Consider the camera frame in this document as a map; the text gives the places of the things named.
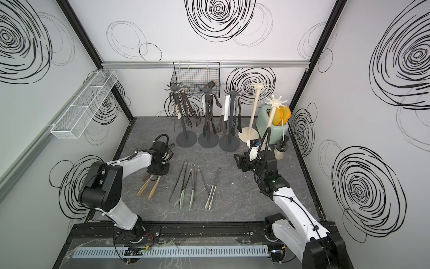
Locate cream rack stand rear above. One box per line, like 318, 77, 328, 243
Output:
239, 81, 265, 142

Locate grey cable duct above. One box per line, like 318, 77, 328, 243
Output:
72, 245, 269, 259

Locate dark cylinder in basket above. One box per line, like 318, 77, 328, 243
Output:
206, 80, 216, 89

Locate slim steel tweezers tongs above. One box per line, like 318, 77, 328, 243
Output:
197, 168, 210, 194

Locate slim black tongs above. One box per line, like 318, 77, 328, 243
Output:
236, 97, 243, 133

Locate black silicone tongs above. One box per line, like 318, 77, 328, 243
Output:
181, 91, 200, 127

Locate green tipped tongs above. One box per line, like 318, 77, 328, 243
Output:
178, 163, 196, 210

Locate black ring tongs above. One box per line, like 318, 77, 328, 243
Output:
202, 86, 216, 139

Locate white handled steel tongs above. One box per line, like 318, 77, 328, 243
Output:
173, 93, 182, 119

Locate cream rack stand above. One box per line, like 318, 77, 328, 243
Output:
239, 81, 265, 142
264, 95, 287, 136

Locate white wire shelf basket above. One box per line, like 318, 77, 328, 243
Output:
50, 70, 118, 140

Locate black wire basket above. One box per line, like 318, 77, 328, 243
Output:
170, 61, 221, 97

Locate small glass jar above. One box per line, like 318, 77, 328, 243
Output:
274, 140, 288, 160

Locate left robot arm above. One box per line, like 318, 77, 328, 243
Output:
78, 133, 174, 244

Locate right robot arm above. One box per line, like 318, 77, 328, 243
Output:
234, 127, 353, 269

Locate dark grey rack stand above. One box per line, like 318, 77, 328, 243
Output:
166, 84, 197, 148
198, 81, 219, 148
219, 90, 240, 152

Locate cream tipped tongs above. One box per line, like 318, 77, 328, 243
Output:
205, 167, 222, 211

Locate cream rack stand front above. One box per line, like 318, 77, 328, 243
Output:
264, 95, 287, 136

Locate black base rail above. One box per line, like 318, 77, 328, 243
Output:
67, 221, 337, 243

